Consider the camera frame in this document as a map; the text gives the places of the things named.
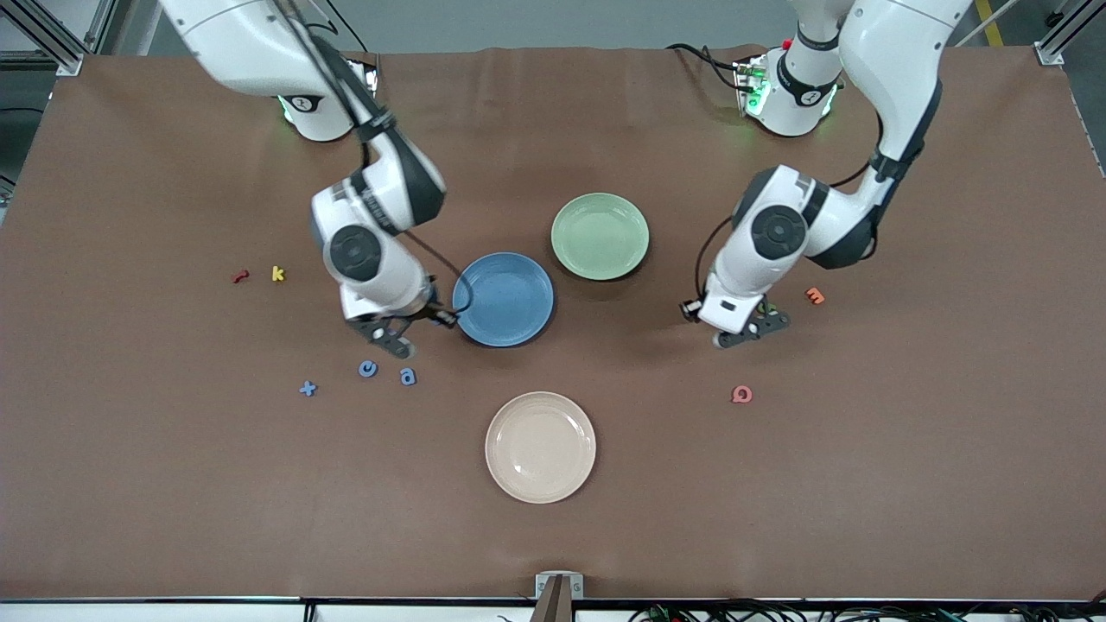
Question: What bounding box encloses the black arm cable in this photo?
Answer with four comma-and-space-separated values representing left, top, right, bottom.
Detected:
694, 112, 887, 303
272, 0, 474, 316

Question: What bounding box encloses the brown table cover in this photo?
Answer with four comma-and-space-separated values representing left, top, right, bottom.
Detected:
0, 45, 1106, 603

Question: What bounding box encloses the green plate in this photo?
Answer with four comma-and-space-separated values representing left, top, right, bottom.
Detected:
550, 192, 651, 282

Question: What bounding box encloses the blue plate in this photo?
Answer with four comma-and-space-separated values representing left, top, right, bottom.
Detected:
452, 251, 555, 348

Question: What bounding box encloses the black cable bundle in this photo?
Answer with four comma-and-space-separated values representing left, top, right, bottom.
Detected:
626, 594, 1106, 622

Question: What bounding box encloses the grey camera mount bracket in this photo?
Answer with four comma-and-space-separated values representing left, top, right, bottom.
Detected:
535, 572, 585, 622

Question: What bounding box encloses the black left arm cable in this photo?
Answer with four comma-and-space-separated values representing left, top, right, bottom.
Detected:
694, 112, 887, 303

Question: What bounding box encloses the thin black base cable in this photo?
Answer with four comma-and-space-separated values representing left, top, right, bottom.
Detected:
333, 0, 378, 57

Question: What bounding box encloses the aluminium frame post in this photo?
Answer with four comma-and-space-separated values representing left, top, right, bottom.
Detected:
1033, 0, 1106, 66
0, 0, 87, 77

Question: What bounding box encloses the beige plate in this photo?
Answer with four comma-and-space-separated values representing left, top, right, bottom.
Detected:
485, 391, 597, 505

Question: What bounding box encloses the white table edge rail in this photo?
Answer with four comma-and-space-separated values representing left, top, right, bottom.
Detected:
0, 599, 1106, 622

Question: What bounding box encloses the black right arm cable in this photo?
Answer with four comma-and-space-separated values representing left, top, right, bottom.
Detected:
272, 0, 474, 316

